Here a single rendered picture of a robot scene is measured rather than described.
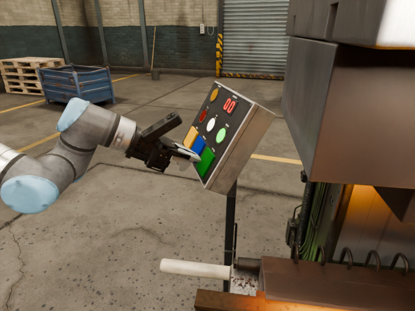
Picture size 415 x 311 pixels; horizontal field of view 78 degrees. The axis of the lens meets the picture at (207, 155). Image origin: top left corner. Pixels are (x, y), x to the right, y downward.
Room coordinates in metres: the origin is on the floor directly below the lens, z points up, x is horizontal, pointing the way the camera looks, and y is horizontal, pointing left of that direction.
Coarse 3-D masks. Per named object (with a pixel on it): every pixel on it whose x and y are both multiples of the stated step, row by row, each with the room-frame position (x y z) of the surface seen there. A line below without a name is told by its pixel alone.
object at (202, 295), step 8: (200, 296) 0.25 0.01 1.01; (208, 296) 0.25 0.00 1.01; (216, 296) 0.25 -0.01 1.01; (224, 296) 0.25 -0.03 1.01; (232, 296) 0.25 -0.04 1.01; (240, 296) 0.25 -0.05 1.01; (248, 296) 0.25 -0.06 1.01; (256, 296) 0.25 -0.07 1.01; (264, 296) 0.25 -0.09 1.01; (200, 304) 0.24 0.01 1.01; (208, 304) 0.24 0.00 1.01; (216, 304) 0.24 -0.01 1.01; (224, 304) 0.24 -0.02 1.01; (232, 304) 0.24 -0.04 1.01; (240, 304) 0.24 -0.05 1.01; (248, 304) 0.24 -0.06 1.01; (256, 304) 0.24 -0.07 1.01; (264, 304) 0.24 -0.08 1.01; (272, 304) 0.24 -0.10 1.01; (280, 304) 0.24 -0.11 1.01; (288, 304) 0.24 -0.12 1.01; (296, 304) 0.24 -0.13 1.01
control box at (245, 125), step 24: (216, 96) 0.89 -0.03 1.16; (240, 96) 0.75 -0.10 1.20; (216, 120) 0.79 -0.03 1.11; (240, 120) 0.67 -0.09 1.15; (264, 120) 0.67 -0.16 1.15; (192, 144) 0.85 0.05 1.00; (216, 144) 0.71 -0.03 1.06; (240, 144) 0.65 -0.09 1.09; (216, 168) 0.63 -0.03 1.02; (240, 168) 0.65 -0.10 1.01; (216, 192) 0.63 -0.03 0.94
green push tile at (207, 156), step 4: (208, 148) 0.72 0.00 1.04; (204, 152) 0.72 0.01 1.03; (208, 152) 0.70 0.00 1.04; (212, 152) 0.70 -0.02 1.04; (204, 156) 0.71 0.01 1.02; (208, 156) 0.69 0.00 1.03; (212, 156) 0.67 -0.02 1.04; (204, 160) 0.70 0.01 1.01; (208, 160) 0.68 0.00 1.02; (212, 160) 0.66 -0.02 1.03; (200, 164) 0.70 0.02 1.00; (204, 164) 0.68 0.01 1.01; (208, 164) 0.67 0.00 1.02; (200, 168) 0.69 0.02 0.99; (204, 168) 0.67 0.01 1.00; (208, 168) 0.66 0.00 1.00; (200, 172) 0.68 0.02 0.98; (204, 172) 0.66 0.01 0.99; (204, 176) 0.66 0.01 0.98
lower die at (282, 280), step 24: (264, 264) 0.34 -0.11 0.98; (288, 264) 0.34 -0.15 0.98; (312, 264) 0.34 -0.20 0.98; (336, 264) 0.34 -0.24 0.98; (264, 288) 0.28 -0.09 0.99; (288, 288) 0.28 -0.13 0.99; (312, 288) 0.28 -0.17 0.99; (336, 288) 0.28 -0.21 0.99; (360, 288) 0.28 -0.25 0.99; (384, 288) 0.28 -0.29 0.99; (408, 288) 0.29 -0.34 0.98
